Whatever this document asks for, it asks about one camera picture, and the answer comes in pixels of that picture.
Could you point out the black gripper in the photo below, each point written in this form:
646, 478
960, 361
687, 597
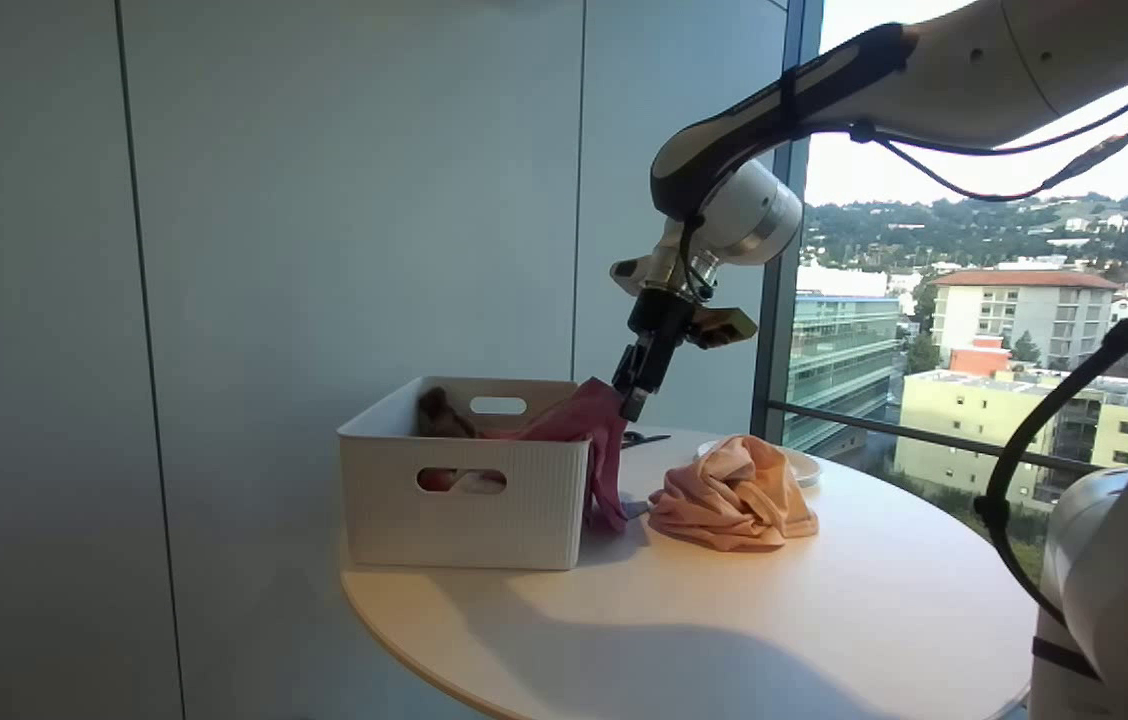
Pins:
658, 329

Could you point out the magenta cloth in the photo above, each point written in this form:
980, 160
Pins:
585, 412

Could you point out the pale pink cloth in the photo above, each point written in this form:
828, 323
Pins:
735, 496

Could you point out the white storage box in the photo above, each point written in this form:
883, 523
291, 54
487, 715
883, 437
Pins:
442, 473

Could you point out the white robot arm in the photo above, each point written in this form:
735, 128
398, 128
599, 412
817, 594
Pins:
960, 80

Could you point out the white paper plate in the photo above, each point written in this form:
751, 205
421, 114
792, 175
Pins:
806, 471

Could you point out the round white table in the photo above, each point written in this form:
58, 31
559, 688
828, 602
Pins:
887, 615

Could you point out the green wrist camera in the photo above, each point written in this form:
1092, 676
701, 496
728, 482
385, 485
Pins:
717, 326

